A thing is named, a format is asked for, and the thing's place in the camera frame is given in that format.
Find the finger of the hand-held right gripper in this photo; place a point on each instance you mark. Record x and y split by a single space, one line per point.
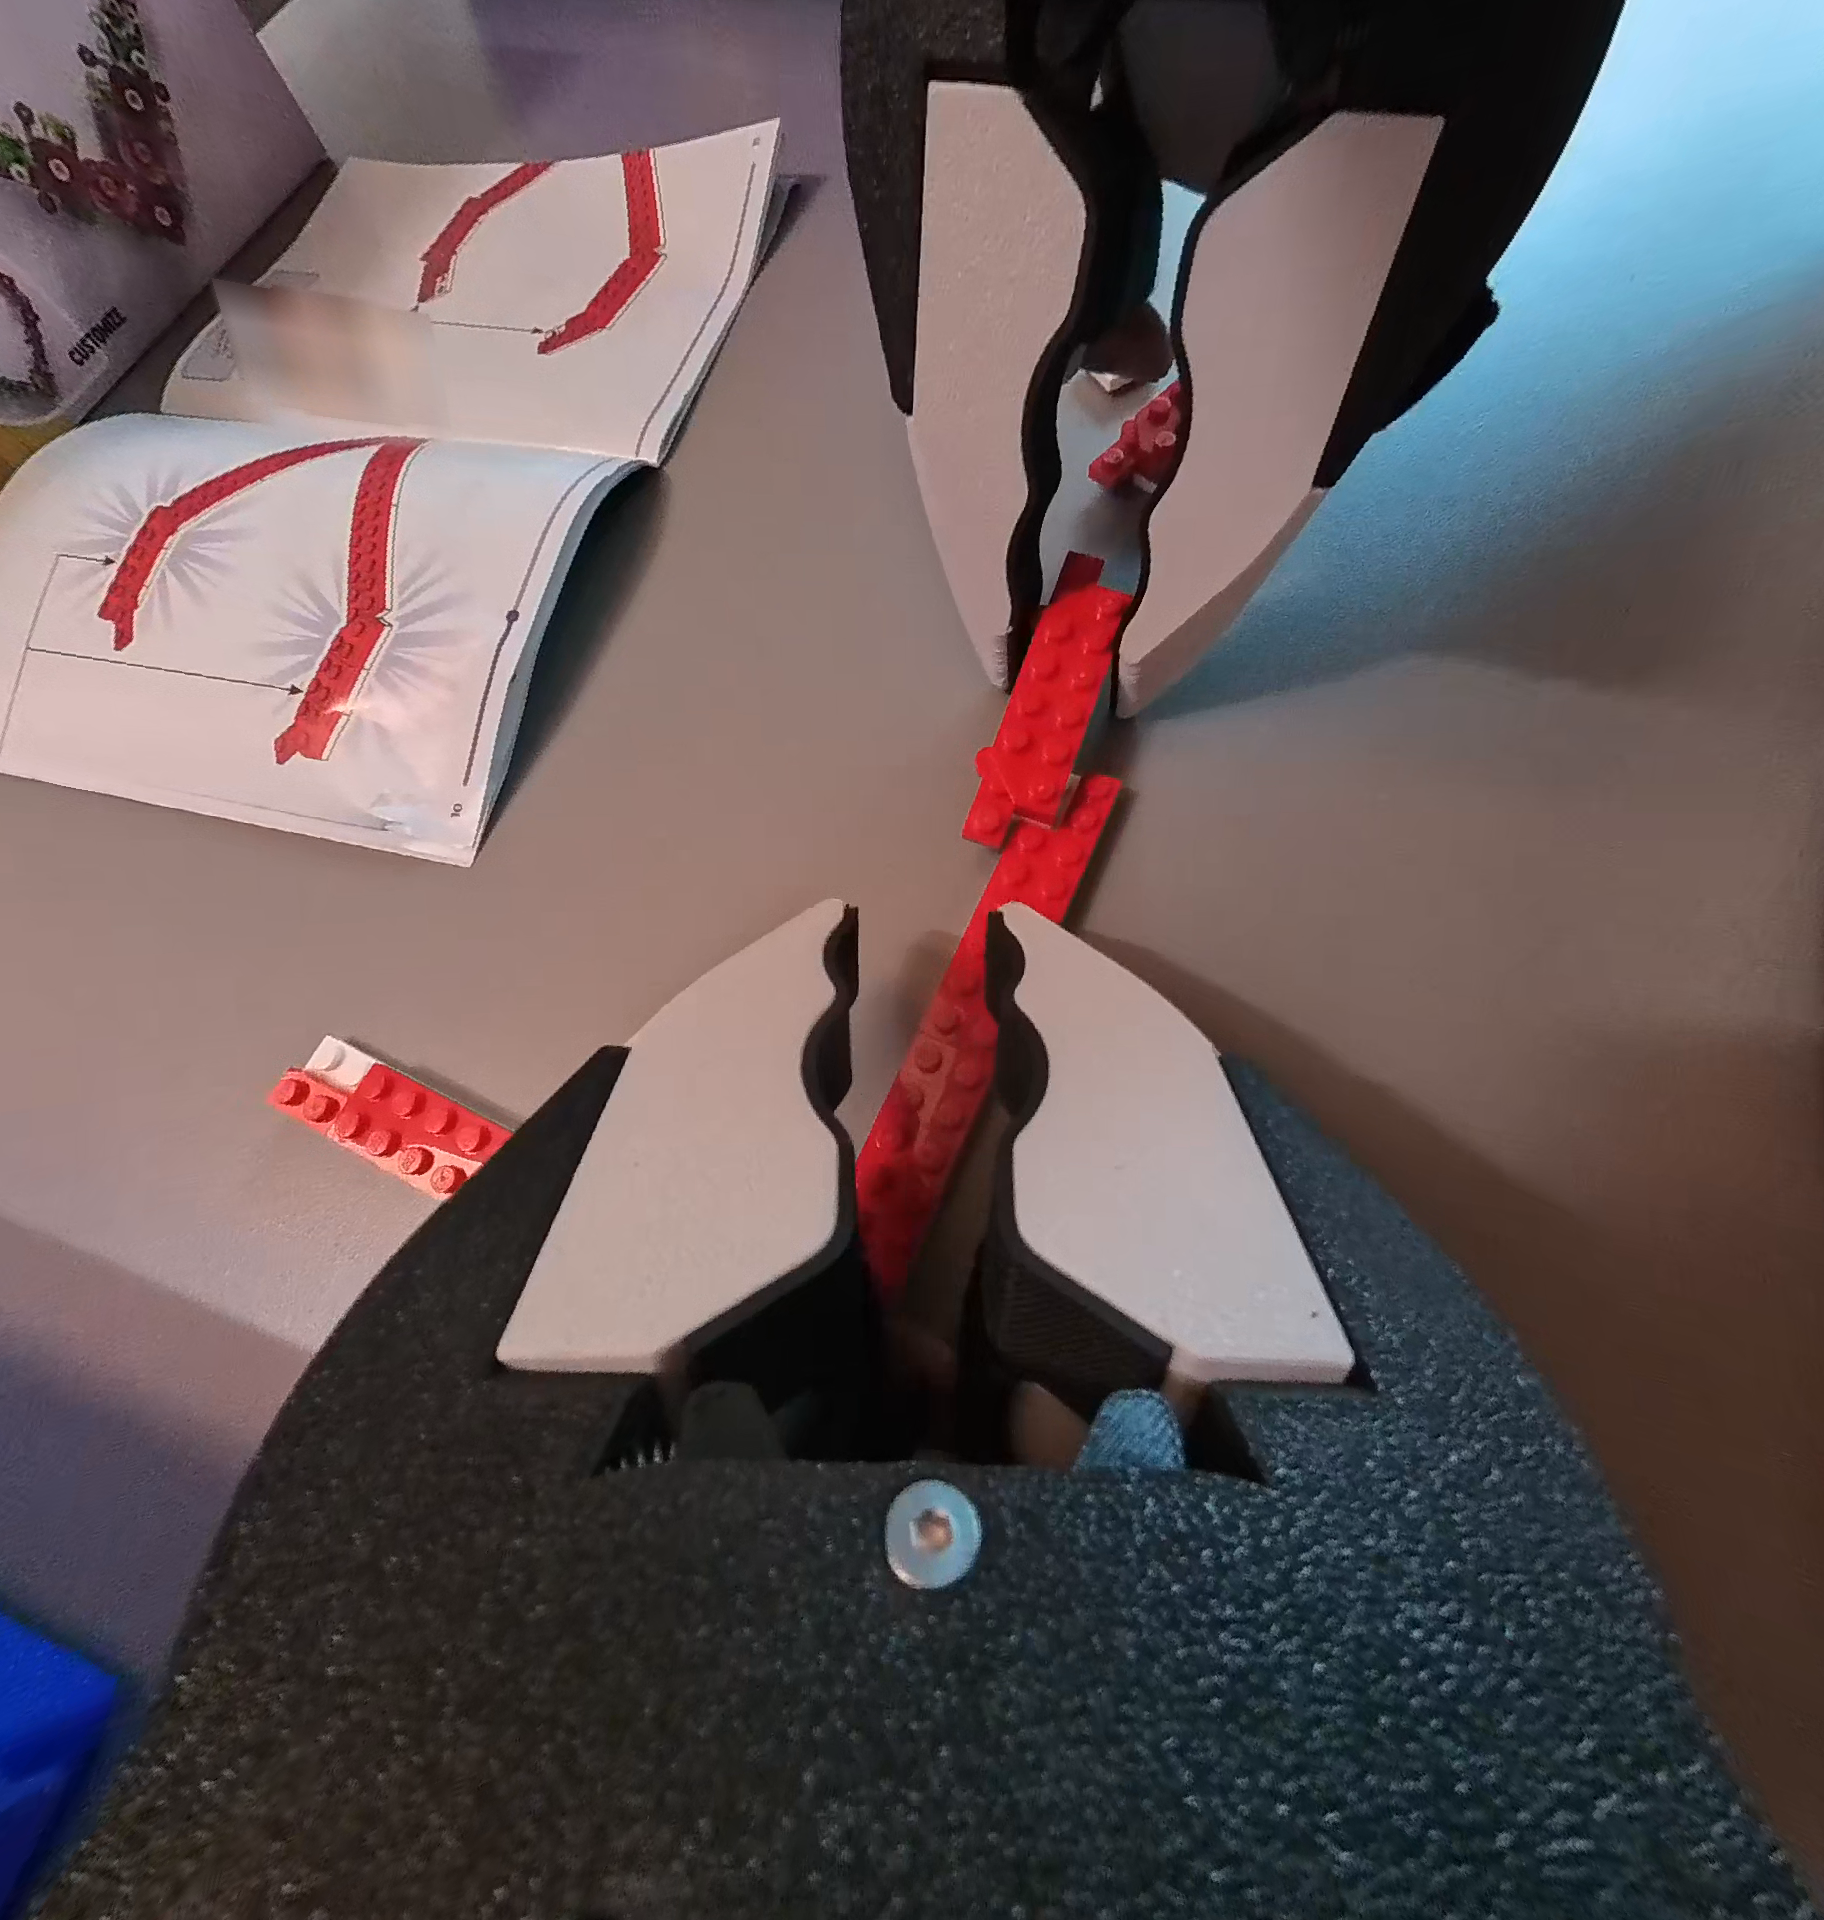
1271 391
981 375

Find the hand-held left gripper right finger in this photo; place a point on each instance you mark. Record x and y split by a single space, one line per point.
1166 1200

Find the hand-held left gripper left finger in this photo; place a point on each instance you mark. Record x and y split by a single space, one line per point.
671 1200

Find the short red brick assembly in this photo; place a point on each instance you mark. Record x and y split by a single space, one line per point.
1071 675

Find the long red brick strip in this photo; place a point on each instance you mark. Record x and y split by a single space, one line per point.
1040 871

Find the grey desk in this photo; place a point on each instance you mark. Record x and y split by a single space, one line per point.
1451 976

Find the open instruction booklet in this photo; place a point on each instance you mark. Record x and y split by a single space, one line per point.
582 525

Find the blue plastic bin with dividers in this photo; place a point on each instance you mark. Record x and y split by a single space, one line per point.
11 1725

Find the yellow and white toy box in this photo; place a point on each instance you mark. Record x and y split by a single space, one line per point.
42 91

